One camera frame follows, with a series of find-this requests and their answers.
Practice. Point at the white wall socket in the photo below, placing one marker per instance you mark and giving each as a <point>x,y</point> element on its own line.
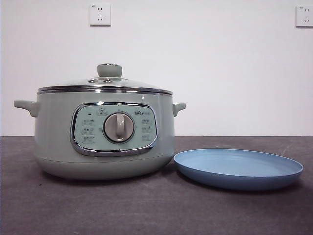
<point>100,16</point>
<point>304,16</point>

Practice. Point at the blue round plate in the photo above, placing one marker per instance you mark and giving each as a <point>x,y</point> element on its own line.
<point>234,169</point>

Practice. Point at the glass lid with green knob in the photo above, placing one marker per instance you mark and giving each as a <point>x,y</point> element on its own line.
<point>109,70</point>

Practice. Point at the pale green electric steamer pot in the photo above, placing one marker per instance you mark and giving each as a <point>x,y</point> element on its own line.
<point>56,127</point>

